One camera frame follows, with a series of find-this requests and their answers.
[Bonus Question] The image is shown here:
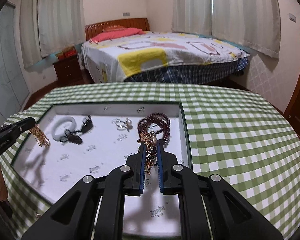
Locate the wooden door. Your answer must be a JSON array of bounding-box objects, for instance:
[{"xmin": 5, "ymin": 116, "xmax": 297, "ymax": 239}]
[{"xmin": 283, "ymin": 9, "xmax": 300, "ymax": 121}]

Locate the green checkered tablecloth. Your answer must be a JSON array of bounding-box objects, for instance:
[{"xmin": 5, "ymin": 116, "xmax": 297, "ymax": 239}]
[{"xmin": 0, "ymin": 82, "xmax": 300, "ymax": 240}]

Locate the narrow white curtain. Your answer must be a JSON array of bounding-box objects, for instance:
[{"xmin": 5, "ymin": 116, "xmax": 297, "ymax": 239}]
[
  {"xmin": 171, "ymin": 0, "xmax": 213, "ymax": 36},
  {"xmin": 19, "ymin": 0, "xmax": 42, "ymax": 68}
]

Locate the sliding glass wardrobe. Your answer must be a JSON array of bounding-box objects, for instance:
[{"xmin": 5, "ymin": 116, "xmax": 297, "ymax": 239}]
[{"xmin": 0, "ymin": 1, "xmax": 32, "ymax": 126}]

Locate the green box with white lining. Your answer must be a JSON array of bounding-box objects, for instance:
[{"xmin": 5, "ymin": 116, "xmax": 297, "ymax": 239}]
[{"xmin": 10, "ymin": 101, "xmax": 193, "ymax": 238}]

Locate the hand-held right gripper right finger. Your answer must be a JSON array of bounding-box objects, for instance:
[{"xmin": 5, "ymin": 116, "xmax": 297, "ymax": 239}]
[{"xmin": 157, "ymin": 139, "xmax": 283, "ymax": 240}]

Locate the wide white curtain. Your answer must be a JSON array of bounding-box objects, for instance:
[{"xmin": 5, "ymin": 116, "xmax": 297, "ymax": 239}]
[
  {"xmin": 211, "ymin": 0, "xmax": 282, "ymax": 60},
  {"xmin": 37, "ymin": 0, "xmax": 86, "ymax": 57}
]

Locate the silver pearl ring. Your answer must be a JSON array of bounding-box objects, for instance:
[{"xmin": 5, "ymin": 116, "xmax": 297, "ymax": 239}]
[{"xmin": 115, "ymin": 117, "xmax": 134, "ymax": 132}]

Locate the black cord pendant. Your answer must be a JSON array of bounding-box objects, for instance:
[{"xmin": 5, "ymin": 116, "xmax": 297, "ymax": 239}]
[{"xmin": 63, "ymin": 115, "xmax": 93, "ymax": 146}]

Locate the blue plaid sheet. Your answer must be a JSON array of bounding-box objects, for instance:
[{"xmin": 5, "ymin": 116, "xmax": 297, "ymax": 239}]
[{"xmin": 124, "ymin": 57, "xmax": 249, "ymax": 86}]

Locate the patterned white bedsheet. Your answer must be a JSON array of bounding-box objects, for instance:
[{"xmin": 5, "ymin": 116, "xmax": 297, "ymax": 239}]
[{"xmin": 80, "ymin": 31, "xmax": 249, "ymax": 83}]

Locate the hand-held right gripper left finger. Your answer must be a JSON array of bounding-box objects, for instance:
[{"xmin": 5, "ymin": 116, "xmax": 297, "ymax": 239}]
[{"xmin": 21, "ymin": 140, "xmax": 147, "ymax": 240}]

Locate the dark red bead bracelet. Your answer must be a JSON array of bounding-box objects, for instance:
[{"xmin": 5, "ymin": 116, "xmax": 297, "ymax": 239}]
[{"xmin": 137, "ymin": 112, "xmax": 171, "ymax": 147}]

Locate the wooden bed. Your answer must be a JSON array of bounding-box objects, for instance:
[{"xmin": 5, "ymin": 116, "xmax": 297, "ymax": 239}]
[{"xmin": 80, "ymin": 17, "xmax": 250, "ymax": 86}]

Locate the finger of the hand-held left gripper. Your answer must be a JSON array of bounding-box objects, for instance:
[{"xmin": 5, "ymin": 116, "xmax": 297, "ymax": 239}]
[{"xmin": 0, "ymin": 117, "xmax": 37, "ymax": 139}]

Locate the white jade bangle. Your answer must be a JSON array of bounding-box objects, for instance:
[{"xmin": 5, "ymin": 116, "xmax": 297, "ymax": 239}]
[{"xmin": 52, "ymin": 116, "xmax": 77, "ymax": 143}]

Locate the gold chain necklace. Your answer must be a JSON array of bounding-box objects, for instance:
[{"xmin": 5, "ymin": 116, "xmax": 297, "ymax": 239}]
[{"xmin": 29, "ymin": 124, "xmax": 51, "ymax": 148}]

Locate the dark wooden nightstand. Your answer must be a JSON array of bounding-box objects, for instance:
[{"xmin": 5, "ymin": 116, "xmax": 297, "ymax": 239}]
[{"xmin": 52, "ymin": 55, "xmax": 84, "ymax": 83}]

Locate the gold pearl chain bracelet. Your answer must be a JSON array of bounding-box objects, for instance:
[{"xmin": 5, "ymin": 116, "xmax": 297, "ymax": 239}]
[{"xmin": 137, "ymin": 131, "xmax": 159, "ymax": 176}]

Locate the pink pillow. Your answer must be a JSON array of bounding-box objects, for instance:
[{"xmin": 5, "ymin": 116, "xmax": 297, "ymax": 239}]
[{"xmin": 90, "ymin": 28, "xmax": 144, "ymax": 42}]

